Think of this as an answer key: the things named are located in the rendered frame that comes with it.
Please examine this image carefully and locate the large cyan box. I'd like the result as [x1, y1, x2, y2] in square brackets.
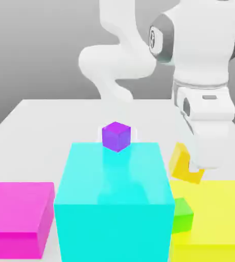
[53, 142, 176, 262]

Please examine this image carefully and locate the small orange cube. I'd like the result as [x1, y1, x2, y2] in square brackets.
[168, 142, 205, 185]

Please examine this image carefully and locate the large magenta box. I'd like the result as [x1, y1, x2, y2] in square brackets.
[0, 181, 55, 260]

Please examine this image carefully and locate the small green cube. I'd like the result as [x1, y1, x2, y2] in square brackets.
[171, 197, 194, 234]

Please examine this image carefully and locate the small purple cube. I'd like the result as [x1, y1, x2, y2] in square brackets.
[101, 121, 132, 154]

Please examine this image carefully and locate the large yellow box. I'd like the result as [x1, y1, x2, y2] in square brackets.
[169, 180, 235, 262]

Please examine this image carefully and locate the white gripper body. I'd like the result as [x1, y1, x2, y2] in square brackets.
[184, 118, 233, 170]

